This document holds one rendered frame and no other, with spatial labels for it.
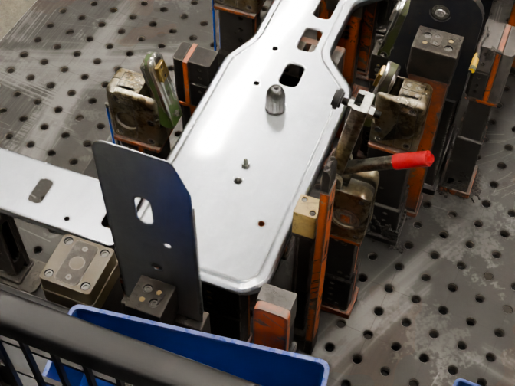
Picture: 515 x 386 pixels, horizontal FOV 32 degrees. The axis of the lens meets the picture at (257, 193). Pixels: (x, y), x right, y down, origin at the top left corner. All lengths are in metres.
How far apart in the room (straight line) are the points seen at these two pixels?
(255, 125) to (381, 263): 0.38
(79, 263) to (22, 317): 0.60
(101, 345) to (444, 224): 1.17
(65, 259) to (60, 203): 0.15
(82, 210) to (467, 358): 0.68
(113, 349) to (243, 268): 0.68
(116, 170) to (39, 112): 0.89
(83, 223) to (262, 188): 0.27
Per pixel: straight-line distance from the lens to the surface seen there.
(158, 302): 1.15
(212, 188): 1.34
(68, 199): 1.35
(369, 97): 1.17
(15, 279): 1.64
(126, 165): 0.98
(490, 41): 1.47
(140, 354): 0.59
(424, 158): 1.20
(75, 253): 1.22
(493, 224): 1.72
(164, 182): 0.97
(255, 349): 1.02
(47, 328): 0.61
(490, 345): 1.59
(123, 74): 1.44
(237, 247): 1.28
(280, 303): 1.01
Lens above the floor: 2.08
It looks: 54 degrees down
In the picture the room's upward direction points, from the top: straight up
